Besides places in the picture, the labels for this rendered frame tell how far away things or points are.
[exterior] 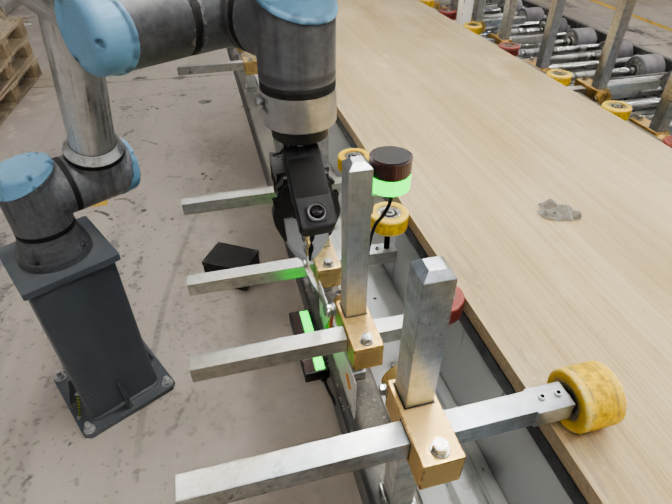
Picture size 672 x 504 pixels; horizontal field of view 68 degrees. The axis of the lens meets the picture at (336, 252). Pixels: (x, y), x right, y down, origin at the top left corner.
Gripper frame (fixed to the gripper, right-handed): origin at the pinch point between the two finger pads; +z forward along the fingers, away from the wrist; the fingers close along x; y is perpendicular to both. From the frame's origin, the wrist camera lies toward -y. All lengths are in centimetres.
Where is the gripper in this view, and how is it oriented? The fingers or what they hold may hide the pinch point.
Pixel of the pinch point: (308, 257)
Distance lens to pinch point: 73.1
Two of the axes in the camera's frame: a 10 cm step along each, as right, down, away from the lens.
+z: 0.0, 7.7, 6.4
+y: -2.6, -6.1, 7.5
